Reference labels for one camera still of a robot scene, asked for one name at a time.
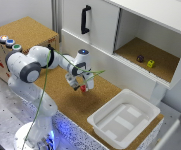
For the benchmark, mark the yellow block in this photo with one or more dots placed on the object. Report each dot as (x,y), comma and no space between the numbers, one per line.
(150,63)

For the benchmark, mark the blue button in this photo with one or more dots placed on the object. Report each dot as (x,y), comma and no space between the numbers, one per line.
(10,42)

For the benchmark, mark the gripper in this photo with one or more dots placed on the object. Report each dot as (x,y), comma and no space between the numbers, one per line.
(77,78)

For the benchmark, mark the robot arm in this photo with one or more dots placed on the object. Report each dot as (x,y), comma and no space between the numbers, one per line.
(26,68)

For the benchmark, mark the white sliding door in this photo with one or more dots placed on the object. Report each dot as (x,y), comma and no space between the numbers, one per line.
(96,23)

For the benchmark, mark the purple block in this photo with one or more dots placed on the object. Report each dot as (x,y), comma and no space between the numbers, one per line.
(140,58)

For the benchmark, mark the wooden drawer box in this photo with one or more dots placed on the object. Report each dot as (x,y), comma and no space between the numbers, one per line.
(20,36)

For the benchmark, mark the green button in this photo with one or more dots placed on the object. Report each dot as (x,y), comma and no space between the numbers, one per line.
(16,47)

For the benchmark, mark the white plastic box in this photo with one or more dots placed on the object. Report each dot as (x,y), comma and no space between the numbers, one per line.
(125,118)

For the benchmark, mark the red button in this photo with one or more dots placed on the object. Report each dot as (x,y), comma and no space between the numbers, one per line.
(3,38)

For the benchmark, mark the white cabinet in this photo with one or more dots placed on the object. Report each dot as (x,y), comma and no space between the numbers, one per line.
(150,40)

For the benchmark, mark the pink block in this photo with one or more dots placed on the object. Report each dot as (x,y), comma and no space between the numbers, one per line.
(83,88)

